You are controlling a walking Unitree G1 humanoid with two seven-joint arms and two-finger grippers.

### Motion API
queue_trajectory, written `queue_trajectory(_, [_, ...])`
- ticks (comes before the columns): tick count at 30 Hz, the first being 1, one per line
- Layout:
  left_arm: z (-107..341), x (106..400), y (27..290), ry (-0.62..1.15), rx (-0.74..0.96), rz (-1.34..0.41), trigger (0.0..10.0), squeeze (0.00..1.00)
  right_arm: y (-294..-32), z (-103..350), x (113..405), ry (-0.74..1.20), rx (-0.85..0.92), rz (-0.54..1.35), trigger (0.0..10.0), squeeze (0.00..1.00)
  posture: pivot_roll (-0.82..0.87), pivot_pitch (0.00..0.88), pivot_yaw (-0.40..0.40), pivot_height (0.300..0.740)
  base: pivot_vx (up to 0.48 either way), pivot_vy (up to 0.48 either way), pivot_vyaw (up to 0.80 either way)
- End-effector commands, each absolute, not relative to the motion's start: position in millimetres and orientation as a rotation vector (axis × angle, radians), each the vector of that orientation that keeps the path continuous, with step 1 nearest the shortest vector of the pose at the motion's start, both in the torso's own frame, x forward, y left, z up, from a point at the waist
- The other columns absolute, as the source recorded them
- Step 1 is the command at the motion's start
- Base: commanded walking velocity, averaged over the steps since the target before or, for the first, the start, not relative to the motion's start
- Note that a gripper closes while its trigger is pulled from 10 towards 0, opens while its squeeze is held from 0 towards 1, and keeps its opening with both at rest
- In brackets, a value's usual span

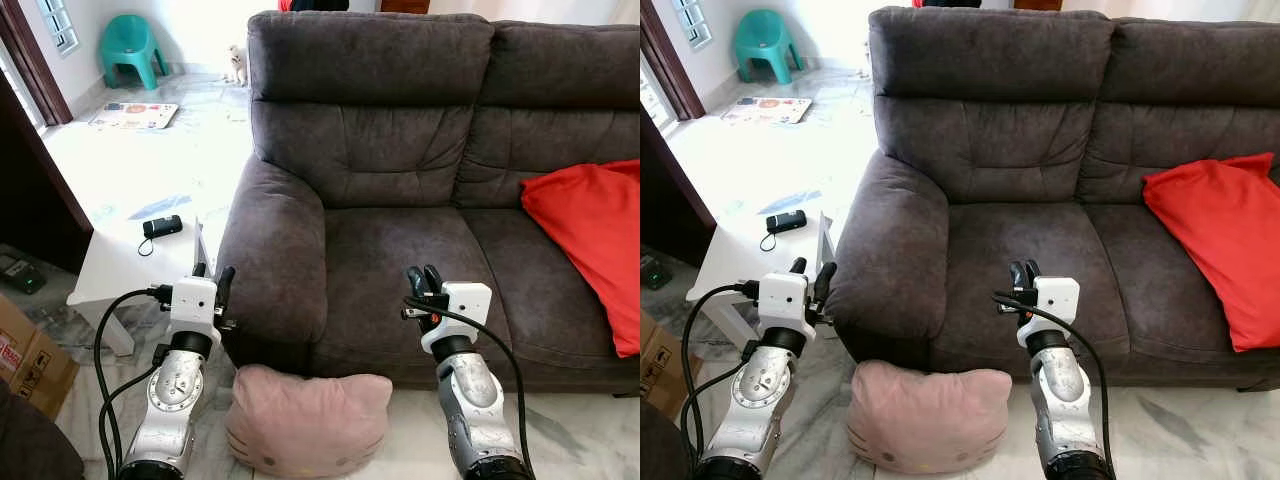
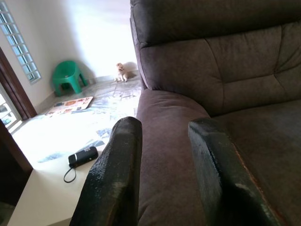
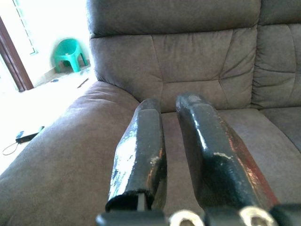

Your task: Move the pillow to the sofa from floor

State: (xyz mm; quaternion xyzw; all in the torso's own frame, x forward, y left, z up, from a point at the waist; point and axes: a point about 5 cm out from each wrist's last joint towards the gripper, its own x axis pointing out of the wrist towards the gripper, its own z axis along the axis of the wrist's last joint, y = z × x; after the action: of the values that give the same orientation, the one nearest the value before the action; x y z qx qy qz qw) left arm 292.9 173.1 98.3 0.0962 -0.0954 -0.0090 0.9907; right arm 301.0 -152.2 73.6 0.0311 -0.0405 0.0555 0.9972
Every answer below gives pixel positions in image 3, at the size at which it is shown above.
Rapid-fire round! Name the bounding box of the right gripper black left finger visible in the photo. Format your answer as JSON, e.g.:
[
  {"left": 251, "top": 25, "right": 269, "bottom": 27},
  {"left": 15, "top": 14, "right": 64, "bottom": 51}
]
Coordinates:
[{"left": 105, "top": 98, "right": 168, "bottom": 212}]

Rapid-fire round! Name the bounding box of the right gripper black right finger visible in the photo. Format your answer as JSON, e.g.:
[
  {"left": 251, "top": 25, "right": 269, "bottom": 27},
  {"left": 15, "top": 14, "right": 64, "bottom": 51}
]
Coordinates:
[{"left": 175, "top": 92, "right": 281, "bottom": 212}]

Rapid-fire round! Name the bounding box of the grey-brown fabric sofa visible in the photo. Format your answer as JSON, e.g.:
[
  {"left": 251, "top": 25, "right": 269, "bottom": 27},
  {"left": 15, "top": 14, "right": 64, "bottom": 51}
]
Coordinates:
[{"left": 0, "top": 0, "right": 301, "bottom": 226}]

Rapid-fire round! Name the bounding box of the black device with orange mark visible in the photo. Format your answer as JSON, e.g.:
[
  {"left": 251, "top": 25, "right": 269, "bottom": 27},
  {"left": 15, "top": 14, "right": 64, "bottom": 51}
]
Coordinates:
[{"left": 15, "top": 126, "right": 45, "bottom": 144}]

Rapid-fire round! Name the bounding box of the green plastic chair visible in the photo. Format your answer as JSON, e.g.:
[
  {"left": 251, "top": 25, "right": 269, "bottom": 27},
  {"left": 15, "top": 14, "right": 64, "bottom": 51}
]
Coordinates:
[{"left": 53, "top": 38, "right": 88, "bottom": 73}]

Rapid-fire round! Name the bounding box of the thin black cable loop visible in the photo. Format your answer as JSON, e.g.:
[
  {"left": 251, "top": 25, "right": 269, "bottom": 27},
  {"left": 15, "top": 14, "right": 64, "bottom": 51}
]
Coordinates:
[{"left": 2, "top": 141, "right": 20, "bottom": 156}]

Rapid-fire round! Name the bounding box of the brown wooden door frame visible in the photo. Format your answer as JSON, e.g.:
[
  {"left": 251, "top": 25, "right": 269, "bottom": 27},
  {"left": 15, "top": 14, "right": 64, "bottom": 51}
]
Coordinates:
[{"left": 0, "top": 16, "right": 34, "bottom": 92}]

